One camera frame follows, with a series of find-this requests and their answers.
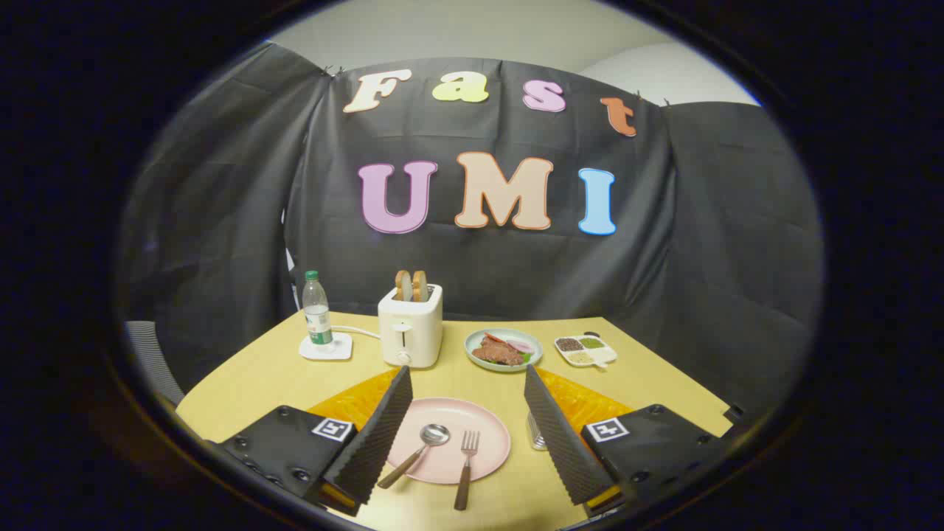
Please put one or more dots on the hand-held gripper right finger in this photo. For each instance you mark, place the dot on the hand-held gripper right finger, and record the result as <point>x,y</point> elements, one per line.
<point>564,442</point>

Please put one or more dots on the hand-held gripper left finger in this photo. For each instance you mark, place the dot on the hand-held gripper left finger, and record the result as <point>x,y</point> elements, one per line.
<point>376,442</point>

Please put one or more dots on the pink plate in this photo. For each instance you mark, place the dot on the pink plate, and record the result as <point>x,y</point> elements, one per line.
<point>488,442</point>

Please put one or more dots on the white divided seasoning dish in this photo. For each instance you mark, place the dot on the white divided seasoning dish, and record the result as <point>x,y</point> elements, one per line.
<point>601,354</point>

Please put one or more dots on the white square coaster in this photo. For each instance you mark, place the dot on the white square coaster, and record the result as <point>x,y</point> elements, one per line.
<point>341,348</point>

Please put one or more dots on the pink ham slice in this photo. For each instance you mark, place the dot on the pink ham slice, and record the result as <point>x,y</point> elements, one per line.
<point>521,345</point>

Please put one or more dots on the brown steak piece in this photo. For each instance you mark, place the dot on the brown steak piece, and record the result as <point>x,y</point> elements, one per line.
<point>498,354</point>

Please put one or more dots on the white toaster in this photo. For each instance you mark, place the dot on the white toaster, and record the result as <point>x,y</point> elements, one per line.
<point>413,324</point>

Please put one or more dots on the red carrot slice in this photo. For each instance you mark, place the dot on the red carrot slice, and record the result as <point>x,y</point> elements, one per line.
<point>493,337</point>

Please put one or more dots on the pale green plate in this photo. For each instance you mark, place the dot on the pale green plate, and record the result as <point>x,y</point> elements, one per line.
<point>473,346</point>

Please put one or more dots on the clear plastic water bottle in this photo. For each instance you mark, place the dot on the clear plastic water bottle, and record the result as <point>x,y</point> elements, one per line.
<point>317,313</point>

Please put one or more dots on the black backdrop cloth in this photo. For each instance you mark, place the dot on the black backdrop cloth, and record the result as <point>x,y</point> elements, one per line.
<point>516,273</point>

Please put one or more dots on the grey chair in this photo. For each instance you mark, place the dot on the grey chair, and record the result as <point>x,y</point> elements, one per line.
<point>151,354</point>

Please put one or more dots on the black table bracket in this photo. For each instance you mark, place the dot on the black table bracket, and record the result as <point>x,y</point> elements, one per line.
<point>734,413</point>

